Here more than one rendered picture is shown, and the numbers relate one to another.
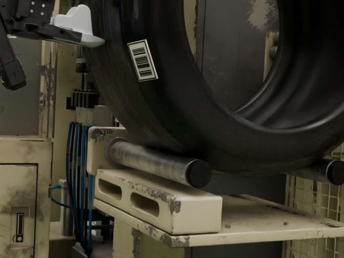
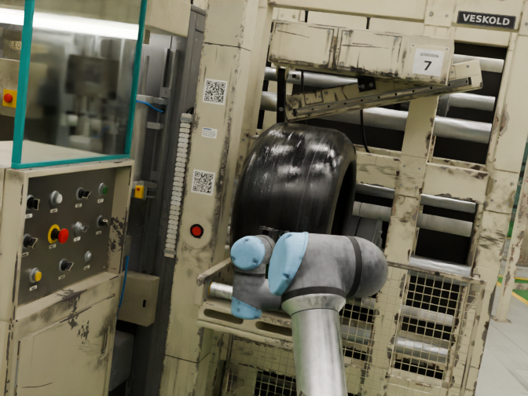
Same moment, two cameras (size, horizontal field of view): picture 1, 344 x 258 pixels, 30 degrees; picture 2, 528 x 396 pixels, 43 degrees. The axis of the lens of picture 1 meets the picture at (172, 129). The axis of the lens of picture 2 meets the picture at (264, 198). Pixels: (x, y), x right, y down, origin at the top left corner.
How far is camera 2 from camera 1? 161 cm
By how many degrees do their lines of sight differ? 48
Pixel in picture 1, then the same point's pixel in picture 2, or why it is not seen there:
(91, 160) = (202, 298)
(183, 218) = not seen: hidden behind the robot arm
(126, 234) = (189, 334)
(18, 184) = (107, 312)
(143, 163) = not seen: hidden behind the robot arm
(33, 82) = (106, 232)
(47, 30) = not seen: hidden behind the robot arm
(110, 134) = (208, 279)
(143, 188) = (273, 320)
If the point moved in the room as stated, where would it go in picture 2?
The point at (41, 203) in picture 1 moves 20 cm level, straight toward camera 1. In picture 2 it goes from (113, 321) to (161, 340)
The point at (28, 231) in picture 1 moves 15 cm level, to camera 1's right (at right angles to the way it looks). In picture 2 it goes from (107, 343) to (145, 335)
